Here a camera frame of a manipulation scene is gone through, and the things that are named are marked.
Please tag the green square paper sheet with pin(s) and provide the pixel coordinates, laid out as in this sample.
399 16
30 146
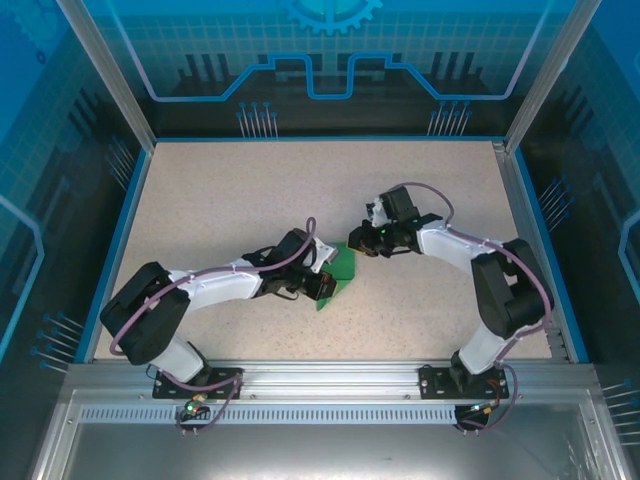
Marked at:
345 265

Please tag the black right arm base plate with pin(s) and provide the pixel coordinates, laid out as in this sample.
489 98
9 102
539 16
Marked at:
435 382

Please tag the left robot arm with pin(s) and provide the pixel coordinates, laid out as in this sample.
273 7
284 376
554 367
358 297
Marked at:
215 287

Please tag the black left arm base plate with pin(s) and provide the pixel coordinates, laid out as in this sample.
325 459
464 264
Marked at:
225 385

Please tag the blue table edge trim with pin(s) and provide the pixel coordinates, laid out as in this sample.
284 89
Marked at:
118 250

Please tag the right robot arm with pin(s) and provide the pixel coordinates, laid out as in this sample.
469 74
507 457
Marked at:
505 295

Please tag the small lit connector plug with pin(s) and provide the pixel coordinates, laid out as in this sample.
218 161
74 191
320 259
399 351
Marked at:
192 406
482 410

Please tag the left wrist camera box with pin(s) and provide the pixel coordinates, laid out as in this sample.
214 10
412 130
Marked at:
324 252

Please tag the aluminium side rail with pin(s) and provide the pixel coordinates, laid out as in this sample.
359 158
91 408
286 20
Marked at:
517 200

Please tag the aluminium frame post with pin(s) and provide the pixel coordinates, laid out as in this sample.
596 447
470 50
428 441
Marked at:
119 85
543 85

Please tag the brushed metal shelf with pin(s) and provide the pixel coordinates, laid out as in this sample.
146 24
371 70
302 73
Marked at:
325 450

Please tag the long aluminium mounting rail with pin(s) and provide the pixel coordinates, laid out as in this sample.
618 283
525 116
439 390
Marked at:
325 380

